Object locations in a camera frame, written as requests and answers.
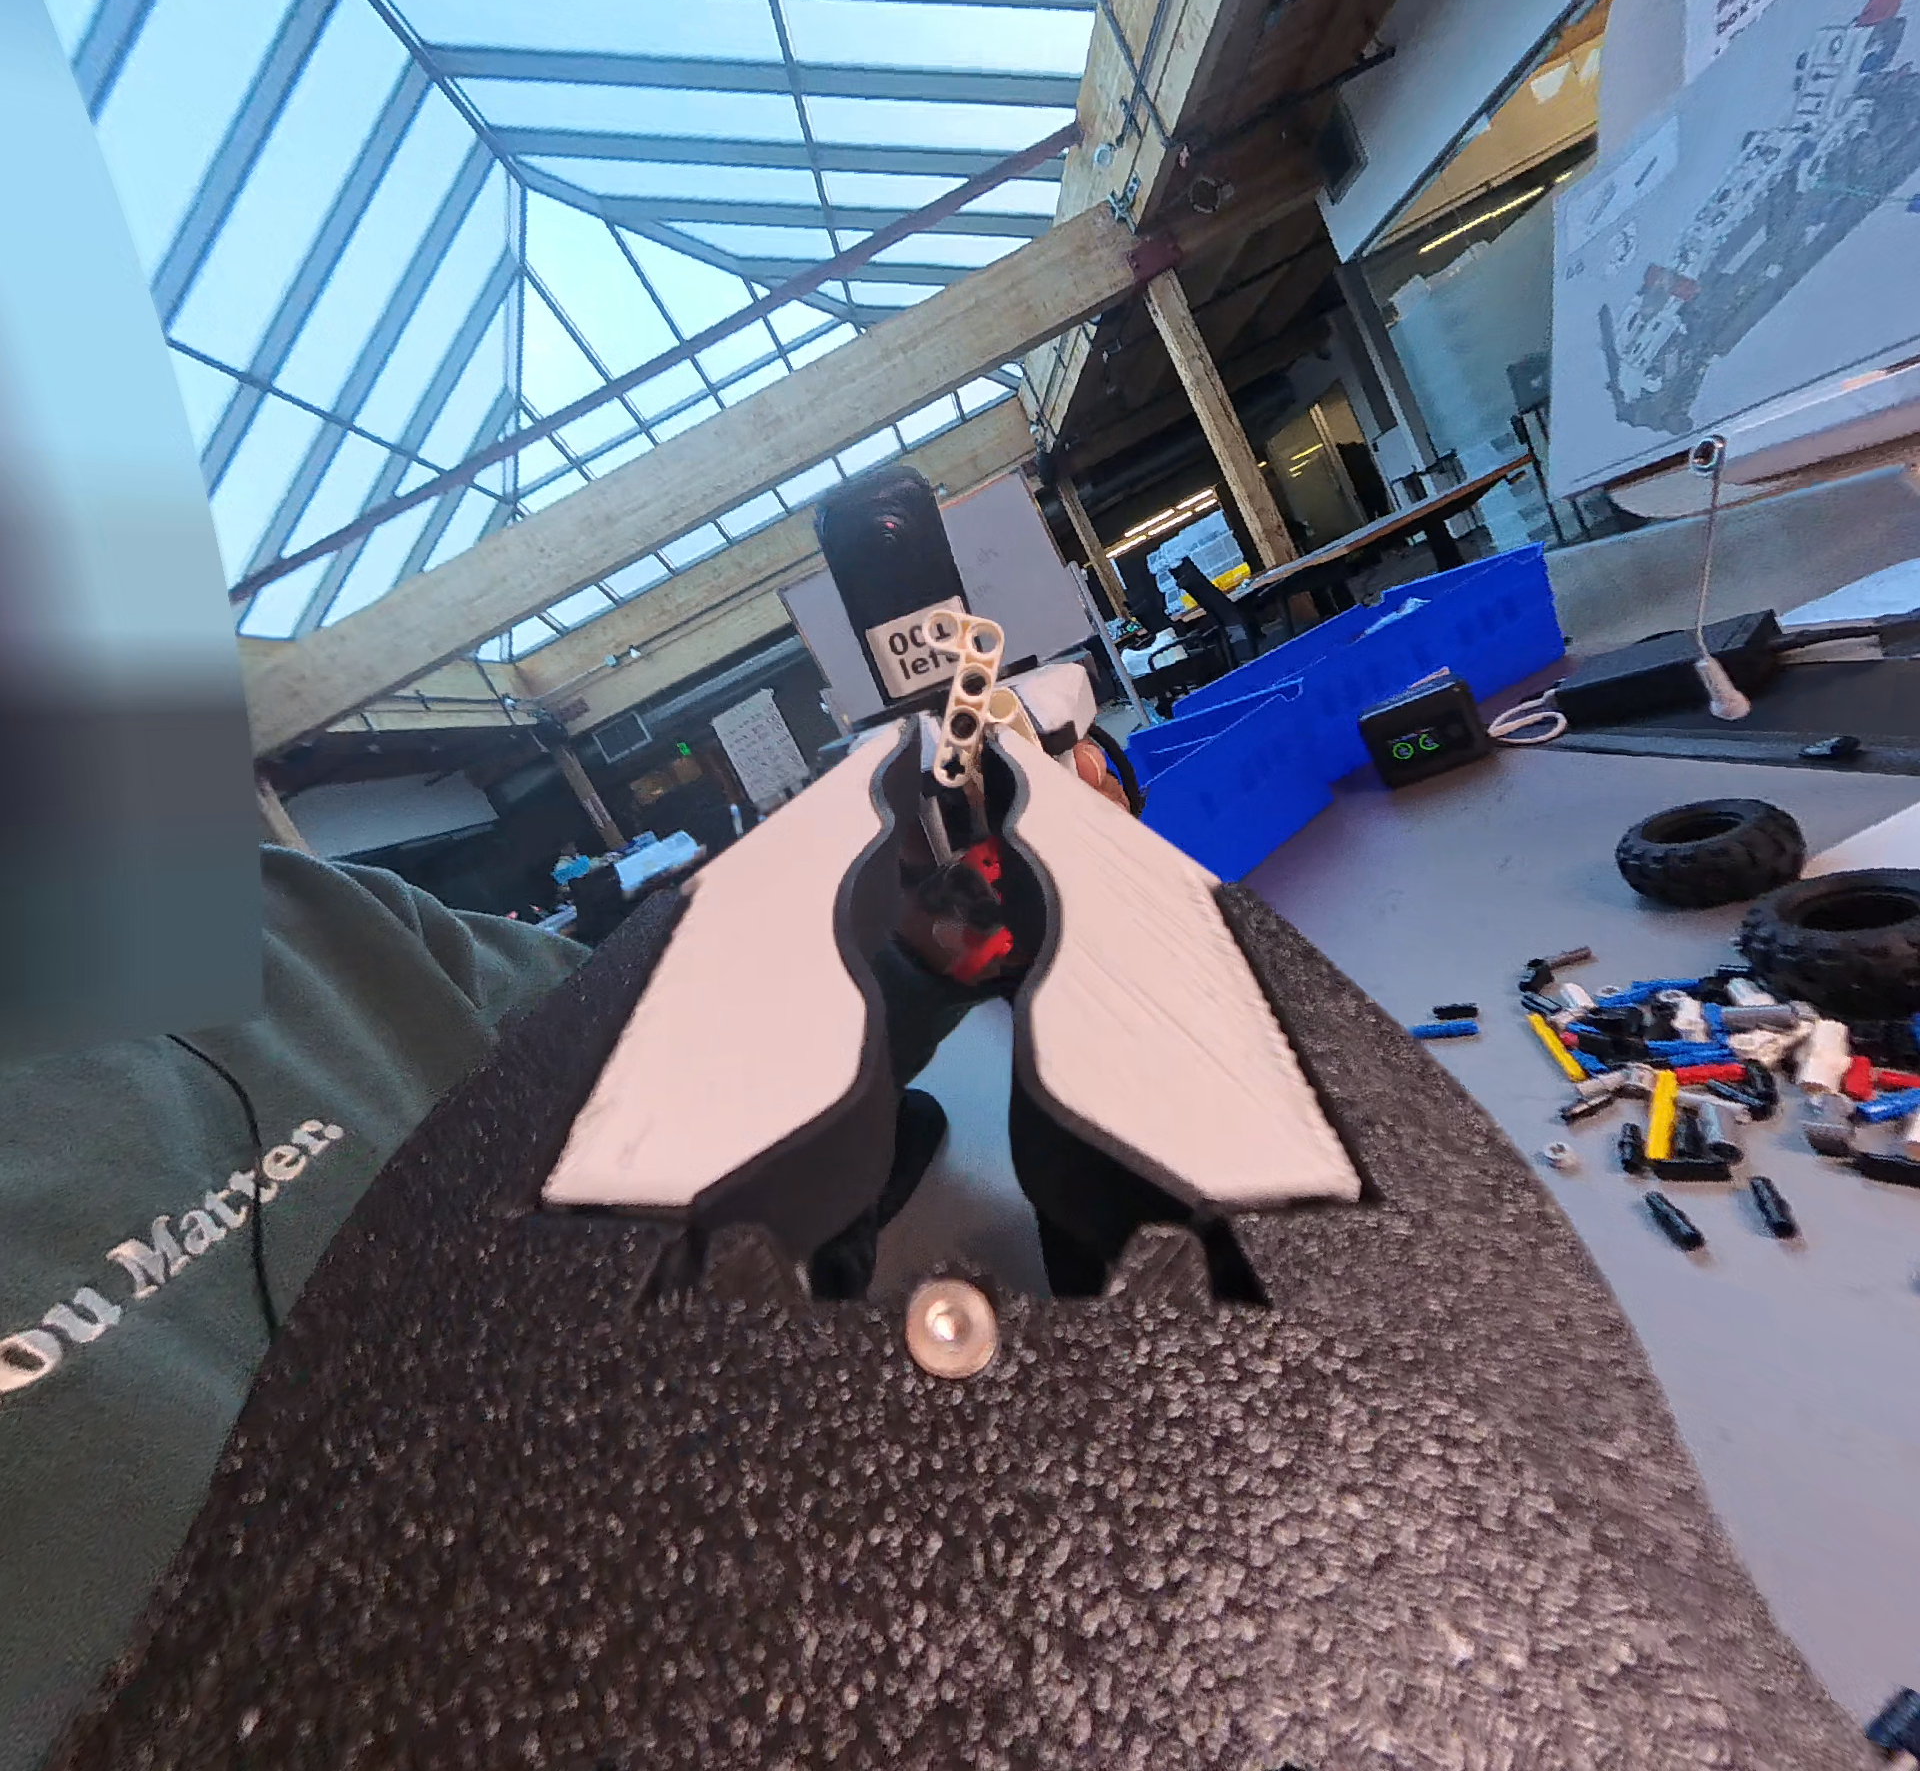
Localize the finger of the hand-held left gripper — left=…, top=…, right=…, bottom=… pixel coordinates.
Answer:
left=996, top=666, right=1100, bottom=769

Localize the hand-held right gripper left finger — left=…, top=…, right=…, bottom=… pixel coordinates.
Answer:
left=540, top=723, right=918, bottom=1216

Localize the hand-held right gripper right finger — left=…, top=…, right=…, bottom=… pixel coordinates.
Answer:
left=991, top=733, right=1365, bottom=1214

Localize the white and red brick subassembly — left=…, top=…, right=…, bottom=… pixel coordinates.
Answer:
left=897, top=609, right=1029, bottom=991

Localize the building instruction booklet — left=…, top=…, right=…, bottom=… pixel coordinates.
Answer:
left=1543, top=0, right=1920, bottom=482

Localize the grey desk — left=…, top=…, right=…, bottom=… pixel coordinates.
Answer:
left=1232, top=482, right=1920, bottom=1743

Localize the stack of clear storage boxes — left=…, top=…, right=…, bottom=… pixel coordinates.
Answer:
left=1154, top=517, right=1252, bottom=602

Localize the white schedule board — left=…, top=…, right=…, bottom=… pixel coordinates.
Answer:
left=711, top=692, right=800, bottom=813

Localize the black timer with green display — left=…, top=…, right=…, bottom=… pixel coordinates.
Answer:
left=1356, top=673, right=1494, bottom=791

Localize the wooden background table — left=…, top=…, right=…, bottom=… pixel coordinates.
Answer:
left=1237, top=456, right=1538, bottom=602

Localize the pile of small brick parts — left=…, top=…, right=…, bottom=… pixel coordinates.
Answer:
left=1411, top=942, right=1920, bottom=1256

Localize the black rubber toy tyre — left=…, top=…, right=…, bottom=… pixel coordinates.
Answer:
left=1737, top=869, right=1920, bottom=1021
left=1618, top=798, right=1809, bottom=910

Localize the black power adapter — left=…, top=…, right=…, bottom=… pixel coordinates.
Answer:
left=1553, top=609, right=1780, bottom=730

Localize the white book stand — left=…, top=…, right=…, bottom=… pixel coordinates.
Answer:
left=1575, top=361, right=1920, bottom=723

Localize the wooden support post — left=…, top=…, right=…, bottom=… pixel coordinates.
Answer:
left=1145, top=276, right=1298, bottom=572

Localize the black earbud cable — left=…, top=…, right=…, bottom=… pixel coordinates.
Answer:
left=171, top=1034, right=283, bottom=1339

